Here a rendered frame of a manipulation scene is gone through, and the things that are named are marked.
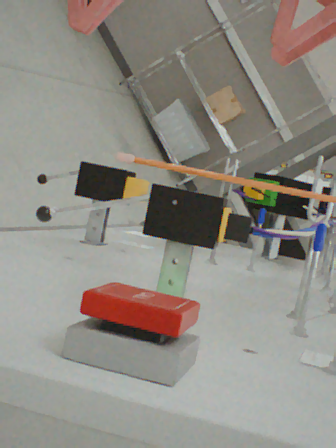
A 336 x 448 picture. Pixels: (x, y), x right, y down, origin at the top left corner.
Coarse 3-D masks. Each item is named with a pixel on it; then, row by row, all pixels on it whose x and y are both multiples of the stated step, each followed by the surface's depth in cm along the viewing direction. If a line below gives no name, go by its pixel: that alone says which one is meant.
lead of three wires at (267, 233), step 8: (320, 216) 63; (312, 224) 60; (256, 232) 57; (264, 232) 57; (272, 232) 57; (280, 232) 57; (288, 232) 57; (296, 232) 58; (304, 232) 58; (312, 232) 59
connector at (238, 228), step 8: (232, 216) 56; (240, 216) 56; (232, 224) 56; (240, 224) 56; (248, 224) 56; (232, 232) 56; (240, 232) 56; (248, 232) 56; (232, 240) 56; (240, 240) 56
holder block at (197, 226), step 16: (160, 192) 56; (176, 192) 56; (192, 192) 56; (160, 208) 56; (176, 208) 56; (192, 208) 56; (208, 208) 56; (144, 224) 57; (160, 224) 56; (176, 224) 56; (192, 224) 56; (208, 224) 56; (176, 240) 56; (192, 240) 56; (208, 240) 56
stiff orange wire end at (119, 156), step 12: (120, 156) 46; (132, 156) 46; (168, 168) 46; (180, 168) 46; (192, 168) 46; (228, 180) 45; (240, 180) 45; (288, 192) 45; (300, 192) 45; (312, 192) 45
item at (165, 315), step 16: (96, 288) 36; (112, 288) 37; (128, 288) 39; (96, 304) 35; (112, 304) 35; (128, 304) 35; (144, 304) 35; (160, 304) 36; (176, 304) 37; (192, 304) 38; (112, 320) 35; (128, 320) 35; (144, 320) 35; (160, 320) 35; (176, 320) 34; (192, 320) 37; (144, 336) 36; (160, 336) 36; (176, 336) 34
